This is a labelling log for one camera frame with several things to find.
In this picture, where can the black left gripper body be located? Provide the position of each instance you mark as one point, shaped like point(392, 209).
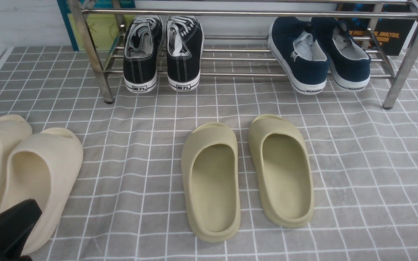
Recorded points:
point(16, 224)

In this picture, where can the black canvas sneaker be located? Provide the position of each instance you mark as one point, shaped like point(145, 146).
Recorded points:
point(185, 44)
point(142, 44)

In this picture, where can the cream slipper right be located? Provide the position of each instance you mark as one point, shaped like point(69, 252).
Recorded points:
point(43, 167)

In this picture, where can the olive green left slipper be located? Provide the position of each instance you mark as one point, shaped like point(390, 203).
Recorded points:
point(209, 167)

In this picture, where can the olive green slipper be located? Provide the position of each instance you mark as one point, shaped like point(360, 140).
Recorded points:
point(281, 160)
point(209, 167)

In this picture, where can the olive green right slipper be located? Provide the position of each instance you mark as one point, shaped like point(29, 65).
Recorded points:
point(281, 160)

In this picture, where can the navy blue sneaker left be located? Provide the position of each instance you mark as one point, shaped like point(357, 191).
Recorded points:
point(294, 44)

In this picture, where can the navy blue sneaker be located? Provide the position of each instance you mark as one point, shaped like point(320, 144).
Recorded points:
point(350, 64)
point(294, 44)

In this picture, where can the grey white grid floor cloth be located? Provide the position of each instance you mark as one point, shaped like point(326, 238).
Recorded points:
point(128, 202)

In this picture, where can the navy blue sneaker right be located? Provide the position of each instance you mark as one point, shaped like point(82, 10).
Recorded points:
point(350, 64)

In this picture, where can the black book orange text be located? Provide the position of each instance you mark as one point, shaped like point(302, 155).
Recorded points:
point(391, 33)

